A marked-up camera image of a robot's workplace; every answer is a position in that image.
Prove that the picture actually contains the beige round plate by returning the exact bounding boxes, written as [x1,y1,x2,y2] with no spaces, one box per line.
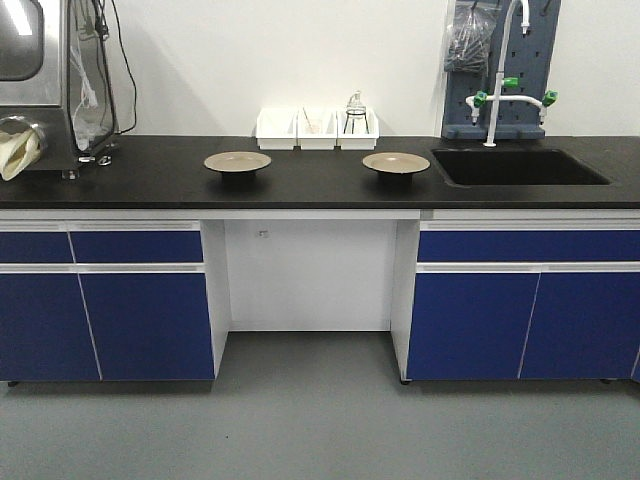
[362,152,431,187]
[203,151,272,186]

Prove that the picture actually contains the right white plastic bin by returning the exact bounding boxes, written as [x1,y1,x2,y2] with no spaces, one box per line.
[336,108,380,150]

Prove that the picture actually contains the white plastic bin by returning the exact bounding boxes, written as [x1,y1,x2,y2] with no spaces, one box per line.
[255,107,298,150]
[297,107,337,151]
[336,108,380,150]

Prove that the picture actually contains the middle white plastic bin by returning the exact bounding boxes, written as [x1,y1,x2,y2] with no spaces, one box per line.
[297,107,337,151]

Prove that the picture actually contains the left white plastic bin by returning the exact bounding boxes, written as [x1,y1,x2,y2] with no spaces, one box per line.
[255,107,298,150]

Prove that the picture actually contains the glass alcohol lamp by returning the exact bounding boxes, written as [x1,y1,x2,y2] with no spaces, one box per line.
[345,90,366,121]

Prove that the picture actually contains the black lab sink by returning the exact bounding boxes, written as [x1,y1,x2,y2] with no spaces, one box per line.
[433,149,610,186]

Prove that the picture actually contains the blue base cabinet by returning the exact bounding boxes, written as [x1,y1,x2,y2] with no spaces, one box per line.
[1,221,224,383]
[394,221,639,383]

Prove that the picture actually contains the plastic bag of pegs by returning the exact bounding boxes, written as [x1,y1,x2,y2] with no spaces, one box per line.
[443,1,495,74]

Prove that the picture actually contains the white gooseneck lab faucet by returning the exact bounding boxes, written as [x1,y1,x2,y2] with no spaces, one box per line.
[465,1,558,147]

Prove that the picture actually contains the blue-grey pegboard drying rack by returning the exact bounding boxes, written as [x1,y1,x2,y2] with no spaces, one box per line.
[441,1,560,141]

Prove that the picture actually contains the cream rubber glove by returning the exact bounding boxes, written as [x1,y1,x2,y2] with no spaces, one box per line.
[1,115,47,181]

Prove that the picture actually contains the stainless steel glove box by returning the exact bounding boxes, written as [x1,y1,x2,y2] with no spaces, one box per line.
[1,0,118,179]

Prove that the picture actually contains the black wire tripod stand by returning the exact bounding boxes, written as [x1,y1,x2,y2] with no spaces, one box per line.
[343,110,369,135]

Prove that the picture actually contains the black power cable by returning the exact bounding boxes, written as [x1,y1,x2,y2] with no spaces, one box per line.
[108,0,138,135]

